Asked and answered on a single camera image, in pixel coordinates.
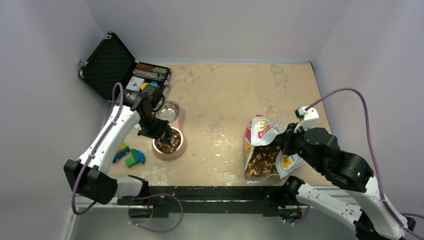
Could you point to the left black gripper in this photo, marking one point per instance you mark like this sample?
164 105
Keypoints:
163 127

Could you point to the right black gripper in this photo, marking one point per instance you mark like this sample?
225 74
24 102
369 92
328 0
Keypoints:
285 139

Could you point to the pet food bag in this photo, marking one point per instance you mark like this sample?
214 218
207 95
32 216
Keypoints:
264 156

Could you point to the metal food scoop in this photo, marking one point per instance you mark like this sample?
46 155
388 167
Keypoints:
167 140

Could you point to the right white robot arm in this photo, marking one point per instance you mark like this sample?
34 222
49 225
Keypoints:
373 218

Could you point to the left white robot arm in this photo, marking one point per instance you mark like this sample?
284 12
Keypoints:
88 175

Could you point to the pink double pet bowl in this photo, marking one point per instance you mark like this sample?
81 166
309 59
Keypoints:
174 143

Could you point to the green blue toy block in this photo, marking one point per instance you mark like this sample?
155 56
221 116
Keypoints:
137 157

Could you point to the orange blue toy car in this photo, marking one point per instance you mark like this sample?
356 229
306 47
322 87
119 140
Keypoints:
122 151

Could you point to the black poker chip case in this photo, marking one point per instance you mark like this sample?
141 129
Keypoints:
112 62

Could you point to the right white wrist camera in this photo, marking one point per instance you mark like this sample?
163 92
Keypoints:
307 118

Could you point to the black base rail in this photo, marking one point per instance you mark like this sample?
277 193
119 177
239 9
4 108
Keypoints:
268 201

